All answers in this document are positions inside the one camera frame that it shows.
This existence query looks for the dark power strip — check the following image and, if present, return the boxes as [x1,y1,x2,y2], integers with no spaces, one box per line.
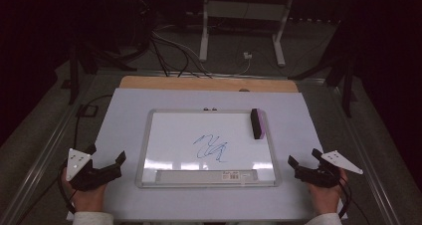
[288,16,342,26]

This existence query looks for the person's right hand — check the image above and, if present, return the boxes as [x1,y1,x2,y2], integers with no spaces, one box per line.
[308,168,349,217]

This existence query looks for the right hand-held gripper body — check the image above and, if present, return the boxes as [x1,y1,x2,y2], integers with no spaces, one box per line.
[294,149,364,189]

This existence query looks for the black and purple eraser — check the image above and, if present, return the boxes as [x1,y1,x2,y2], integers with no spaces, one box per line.
[250,108,267,140]

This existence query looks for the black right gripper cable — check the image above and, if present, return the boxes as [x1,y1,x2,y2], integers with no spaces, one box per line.
[337,175,372,225]

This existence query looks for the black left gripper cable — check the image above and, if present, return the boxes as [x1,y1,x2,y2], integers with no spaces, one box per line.
[16,94,113,225]

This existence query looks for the black tripod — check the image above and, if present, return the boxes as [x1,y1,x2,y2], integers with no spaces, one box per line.
[67,35,139,107]
[288,22,358,118]

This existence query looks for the black square floor bracket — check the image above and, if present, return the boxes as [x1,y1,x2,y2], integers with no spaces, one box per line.
[76,104,100,118]

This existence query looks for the white cable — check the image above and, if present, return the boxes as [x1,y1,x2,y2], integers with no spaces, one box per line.
[150,28,253,78]

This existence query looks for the white metal stand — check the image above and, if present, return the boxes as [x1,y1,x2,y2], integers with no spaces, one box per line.
[198,0,297,69]

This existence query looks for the white table cover sheet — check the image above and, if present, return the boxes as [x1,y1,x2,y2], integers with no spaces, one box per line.
[66,87,349,223]

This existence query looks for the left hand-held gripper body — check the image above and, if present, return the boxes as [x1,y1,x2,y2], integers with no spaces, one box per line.
[65,147,122,192]

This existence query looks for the black floor cables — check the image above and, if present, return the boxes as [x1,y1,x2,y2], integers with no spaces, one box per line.
[148,35,214,79]

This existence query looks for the silver framed whiteboard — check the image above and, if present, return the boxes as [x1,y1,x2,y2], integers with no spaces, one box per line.
[134,108,283,190]

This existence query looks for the person's left hand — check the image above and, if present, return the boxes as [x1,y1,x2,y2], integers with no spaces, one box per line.
[61,169,107,214]

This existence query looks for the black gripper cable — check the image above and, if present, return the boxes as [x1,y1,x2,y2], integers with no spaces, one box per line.
[16,94,113,225]
[337,175,372,225]

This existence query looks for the aluminium frame rail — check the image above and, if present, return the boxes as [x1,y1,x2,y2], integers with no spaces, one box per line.
[330,85,403,225]
[95,69,326,86]
[0,73,98,225]

